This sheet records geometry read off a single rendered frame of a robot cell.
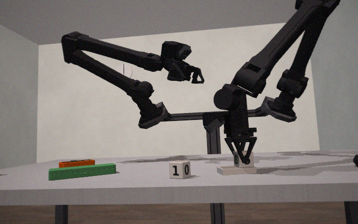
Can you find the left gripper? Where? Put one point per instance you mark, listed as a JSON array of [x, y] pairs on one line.
[[241, 135]]

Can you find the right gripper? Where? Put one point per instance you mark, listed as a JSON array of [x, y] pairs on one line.
[[181, 72]]

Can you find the orange digital multimeter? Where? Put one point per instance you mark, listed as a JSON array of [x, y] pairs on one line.
[[76, 163]]

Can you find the green long rectangular box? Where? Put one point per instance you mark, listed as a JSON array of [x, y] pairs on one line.
[[81, 171]]

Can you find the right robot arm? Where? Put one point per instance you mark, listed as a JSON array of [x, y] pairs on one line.
[[73, 45]]

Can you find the cream rectangular tray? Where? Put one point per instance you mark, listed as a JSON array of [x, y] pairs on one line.
[[233, 170]]

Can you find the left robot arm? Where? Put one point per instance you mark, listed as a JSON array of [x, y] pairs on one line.
[[310, 19]]

